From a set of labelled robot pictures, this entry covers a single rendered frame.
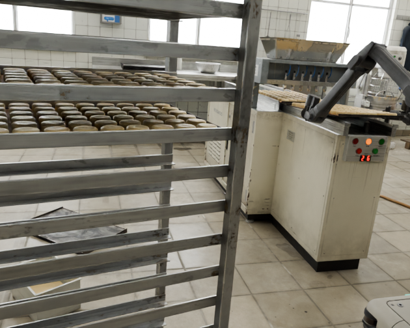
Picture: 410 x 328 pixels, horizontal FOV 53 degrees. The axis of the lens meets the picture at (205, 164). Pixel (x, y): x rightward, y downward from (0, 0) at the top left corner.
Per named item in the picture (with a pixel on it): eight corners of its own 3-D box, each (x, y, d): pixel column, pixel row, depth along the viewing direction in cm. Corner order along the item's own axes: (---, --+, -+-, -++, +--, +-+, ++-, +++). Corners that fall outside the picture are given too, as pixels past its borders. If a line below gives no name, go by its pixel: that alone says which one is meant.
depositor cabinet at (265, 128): (203, 171, 416) (209, 88, 393) (268, 170, 435) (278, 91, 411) (245, 225, 298) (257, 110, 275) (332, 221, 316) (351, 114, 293)
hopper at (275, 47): (257, 56, 295) (259, 36, 292) (326, 62, 310) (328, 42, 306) (273, 59, 269) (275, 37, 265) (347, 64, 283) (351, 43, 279)
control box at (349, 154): (341, 159, 221) (345, 135, 217) (379, 159, 227) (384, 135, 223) (345, 161, 218) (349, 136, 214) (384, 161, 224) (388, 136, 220)
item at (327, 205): (267, 224, 304) (283, 103, 279) (310, 222, 312) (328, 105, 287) (314, 275, 239) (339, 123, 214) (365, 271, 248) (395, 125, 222)
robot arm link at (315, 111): (360, 59, 178) (379, 64, 182) (355, 51, 181) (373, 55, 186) (305, 123, 209) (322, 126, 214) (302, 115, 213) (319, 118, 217)
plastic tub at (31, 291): (10, 295, 200) (8, 266, 196) (53, 280, 215) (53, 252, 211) (36, 327, 180) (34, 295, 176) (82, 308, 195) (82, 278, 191)
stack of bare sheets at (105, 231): (127, 232, 274) (127, 228, 273) (82, 256, 240) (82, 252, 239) (62, 209, 301) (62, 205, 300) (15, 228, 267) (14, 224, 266)
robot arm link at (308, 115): (308, 120, 208) (322, 122, 212) (315, 98, 204) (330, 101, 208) (296, 113, 218) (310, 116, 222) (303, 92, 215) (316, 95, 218)
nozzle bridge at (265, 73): (241, 103, 305) (245, 56, 295) (327, 106, 323) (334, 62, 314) (256, 110, 274) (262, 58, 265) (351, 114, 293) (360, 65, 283)
